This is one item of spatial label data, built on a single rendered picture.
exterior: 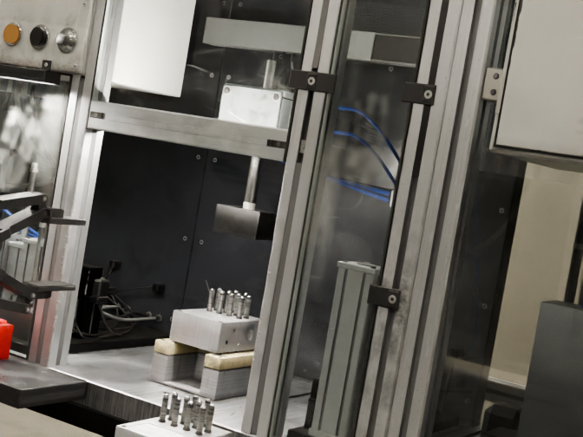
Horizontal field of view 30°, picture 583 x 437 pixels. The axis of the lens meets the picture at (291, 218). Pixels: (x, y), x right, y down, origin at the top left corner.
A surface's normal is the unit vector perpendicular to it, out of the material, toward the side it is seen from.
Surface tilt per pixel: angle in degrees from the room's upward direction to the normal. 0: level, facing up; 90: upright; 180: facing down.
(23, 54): 89
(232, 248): 90
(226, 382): 90
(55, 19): 90
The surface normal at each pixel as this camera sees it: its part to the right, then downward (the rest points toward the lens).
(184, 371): 0.84, 0.17
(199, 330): -0.52, -0.04
